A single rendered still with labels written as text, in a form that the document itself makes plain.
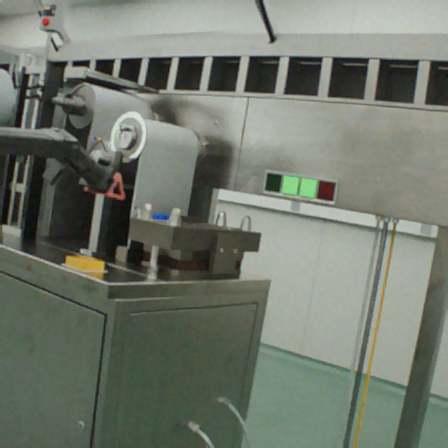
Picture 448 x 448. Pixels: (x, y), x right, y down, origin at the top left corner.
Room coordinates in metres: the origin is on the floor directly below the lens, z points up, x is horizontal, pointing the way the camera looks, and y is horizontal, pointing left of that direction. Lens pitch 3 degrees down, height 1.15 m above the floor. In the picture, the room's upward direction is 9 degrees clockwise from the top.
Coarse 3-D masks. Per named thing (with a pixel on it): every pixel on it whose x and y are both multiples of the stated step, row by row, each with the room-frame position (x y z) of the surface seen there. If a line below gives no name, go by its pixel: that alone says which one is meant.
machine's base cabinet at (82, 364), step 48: (0, 288) 1.69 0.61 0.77; (48, 288) 1.55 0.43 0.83; (0, 336) 1.67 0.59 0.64; (48, 336) 1.54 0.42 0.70; (96, 336) 1.43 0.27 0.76; (144, 336) 1.49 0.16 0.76; (192, 336) 1.64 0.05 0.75; (240, 336) 1.82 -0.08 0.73; (0, 384) 1.66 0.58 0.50; (48, 384) 1.53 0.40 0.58; (96, 384) 1.42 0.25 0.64; (144, 384) 1.51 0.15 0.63; (192, 384) 1.66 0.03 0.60; (240, 384) 1.85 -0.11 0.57; (0, 432) 1.64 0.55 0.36; (48, 432) 1.51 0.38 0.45; (96, 432) 1.41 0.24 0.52; (144, 432) 1.53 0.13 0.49; (240, 432) 1.88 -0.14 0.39
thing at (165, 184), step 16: (144, 160) 1.78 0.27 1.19; (160, 160) 1.83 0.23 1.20; (176, 160) 1.88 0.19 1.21; (144, 176) 1.78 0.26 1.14; (160, 176) 1.84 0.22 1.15; (176, 176) 1.89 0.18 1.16; (192, 176) 1.95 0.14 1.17; (144, 192) 1.79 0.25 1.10; (160, 192) 1.84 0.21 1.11; (176, 192) 1.90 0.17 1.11; (160, 208) 1.85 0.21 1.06; (176, 208) 1.91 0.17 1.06
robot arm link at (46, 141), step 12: (0, 132) 1.32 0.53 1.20; (12, 132) 1.35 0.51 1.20; (24, 132) 1.38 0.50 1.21; (36, 132) 1.42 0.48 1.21; (48, 132) 1.46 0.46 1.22; (60, 132) 1.51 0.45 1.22; (0, 144) 1.33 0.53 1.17; (12, 144) 1.35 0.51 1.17; (24, 144) 1.38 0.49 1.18; (36, 144) 1.41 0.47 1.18; (48, 144) 1.44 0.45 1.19; (60, 144) 1.46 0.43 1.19; (72, 144) 1.49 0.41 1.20; (48, 156) 1.46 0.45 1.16; (60, 156) 1.48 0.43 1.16
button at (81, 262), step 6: (72, 258) 1.50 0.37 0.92; (78, 258) 1.50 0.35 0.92; (84, 258) 1.52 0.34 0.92; (90, 258) 1.54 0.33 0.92; (66, 264) 1.51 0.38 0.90; (72, 264) 1.49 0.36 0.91; (78, 264) 1.48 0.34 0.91; (84, 264) 1.47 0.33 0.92; (90, 264) 1.49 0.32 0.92; (96, 264) 1.50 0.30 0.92; (102, 264) 1.52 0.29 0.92
